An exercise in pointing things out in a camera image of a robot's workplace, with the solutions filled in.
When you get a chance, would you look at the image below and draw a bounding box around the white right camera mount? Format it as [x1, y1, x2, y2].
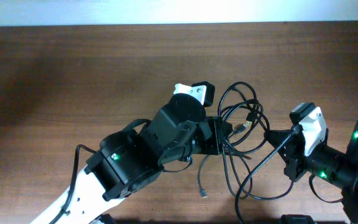
[299, 107, 327, 157]

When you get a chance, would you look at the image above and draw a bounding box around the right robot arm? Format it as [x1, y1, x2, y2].
[264, 120, 358, 223]

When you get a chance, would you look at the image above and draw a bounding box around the thin black wire loop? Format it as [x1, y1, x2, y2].
[308, 174, 344, 204]

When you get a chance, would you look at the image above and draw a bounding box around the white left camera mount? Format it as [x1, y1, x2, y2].
[173, 83, 206, 105]

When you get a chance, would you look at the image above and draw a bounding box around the black usb cable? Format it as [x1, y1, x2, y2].
[196, 81, 295, 200]

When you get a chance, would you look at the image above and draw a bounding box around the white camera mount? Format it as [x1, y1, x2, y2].
[299, 107, 327, 157]
[173, 83, 206, 105]

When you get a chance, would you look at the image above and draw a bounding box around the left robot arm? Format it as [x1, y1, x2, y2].
[33, 93, 232, 223]

